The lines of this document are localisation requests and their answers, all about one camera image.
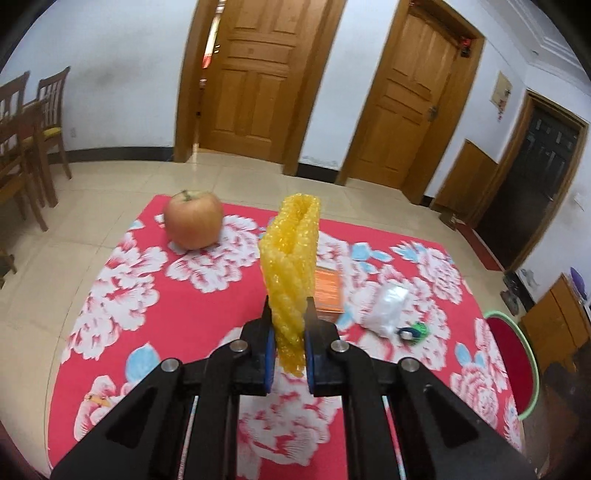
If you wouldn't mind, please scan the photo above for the wooden door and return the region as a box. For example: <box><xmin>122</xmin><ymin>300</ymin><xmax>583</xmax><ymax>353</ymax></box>
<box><xmin>337</xmin><ymin>1</ymin><xmax>485</xmax><ymax>204</ymax></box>
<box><xmin>173</xmin><ymin>1</ymin><xmax>345</xmax><ymax>175</ymax></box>

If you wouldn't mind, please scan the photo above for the clear plastic bag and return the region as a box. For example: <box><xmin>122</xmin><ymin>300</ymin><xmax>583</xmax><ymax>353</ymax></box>
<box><xmin>361</xmin><ymin>282</ymin><xmax>409</xmax><ymax>338</ymax></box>

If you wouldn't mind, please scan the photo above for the red floral tablecloth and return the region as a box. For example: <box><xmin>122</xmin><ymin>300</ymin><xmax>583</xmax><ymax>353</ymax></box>
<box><xmin>47</xmin><ymin>195</ymin><xmax>523</xmax><ymax>479</ymax></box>

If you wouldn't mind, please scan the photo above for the green toy keychain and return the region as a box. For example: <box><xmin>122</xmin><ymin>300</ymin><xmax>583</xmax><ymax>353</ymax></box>
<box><xmin>397</xmin><ymin>322</ymin><xmax>430</xmax><ymax>344</ymax></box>

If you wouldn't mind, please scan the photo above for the wooden cabinet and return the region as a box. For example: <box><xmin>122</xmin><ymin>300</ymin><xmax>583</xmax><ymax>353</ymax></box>
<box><xmin>520</xmin><ymin>274</ymin><xmax>590</xmax><ymax>374</ymax></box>

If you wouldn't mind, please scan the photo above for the dark doorway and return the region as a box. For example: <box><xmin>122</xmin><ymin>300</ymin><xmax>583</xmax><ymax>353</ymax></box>
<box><xmin>467</xmin><ymin>90</ymin><xmax>589</xmax><ymax>272</ymax></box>

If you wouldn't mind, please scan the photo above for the right wooden door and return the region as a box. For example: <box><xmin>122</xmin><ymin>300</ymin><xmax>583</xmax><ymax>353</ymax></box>
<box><xmin>337</xmin><ymin>1</ymin><xmax>485</xmax><ymax>204</ymax></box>

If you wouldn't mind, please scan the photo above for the orange cardboard box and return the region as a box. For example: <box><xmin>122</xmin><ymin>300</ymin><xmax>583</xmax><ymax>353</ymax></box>
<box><xmin>314</xmin><ymin>266</ymin><xmax>344</xmax><ymax>323</ymax></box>

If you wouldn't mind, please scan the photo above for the low wooden wall panel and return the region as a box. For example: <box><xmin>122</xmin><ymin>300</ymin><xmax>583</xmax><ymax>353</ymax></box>
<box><xmin>430</xmin><ymin>140</ymin><xmax>498</xmax><ymax>224</ymax></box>

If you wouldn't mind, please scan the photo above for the left wooden door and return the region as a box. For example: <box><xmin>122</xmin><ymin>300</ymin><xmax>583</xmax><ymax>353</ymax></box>
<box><xmin>173</xmin><ymin>1</ymin><xmax>345</xmax><ymax>175</ymax></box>

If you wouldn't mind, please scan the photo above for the wooden chair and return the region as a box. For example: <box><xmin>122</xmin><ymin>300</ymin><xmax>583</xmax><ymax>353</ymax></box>
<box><xmin>0</xmin><ymin>71</ymin><xmax>59</xmax><ymax>287</ymax></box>
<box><xmin>36</xmin><ymin>66</ymin><xmax>72</xmax><ymax>179</ymax></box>

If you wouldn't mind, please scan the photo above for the red door mat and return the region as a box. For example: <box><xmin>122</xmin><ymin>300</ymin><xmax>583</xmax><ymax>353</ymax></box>
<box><xmin>456</xmin><ymin>223</ymin><xmax>503</xmax><ymax>271</ymax></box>

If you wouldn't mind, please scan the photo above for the yellow foam fruit net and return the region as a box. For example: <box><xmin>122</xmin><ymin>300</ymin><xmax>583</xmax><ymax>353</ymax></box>
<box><xmin>259</xmin><ymin>193</ymin><xmax>321</xmax><ymax>377</ymax></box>

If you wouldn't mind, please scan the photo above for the red apple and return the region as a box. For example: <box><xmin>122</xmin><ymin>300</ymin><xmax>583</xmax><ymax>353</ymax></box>
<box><xmin>163</xmin><ymin>190</ymin><xmax>223</xmax><ymax>250</ymax></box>

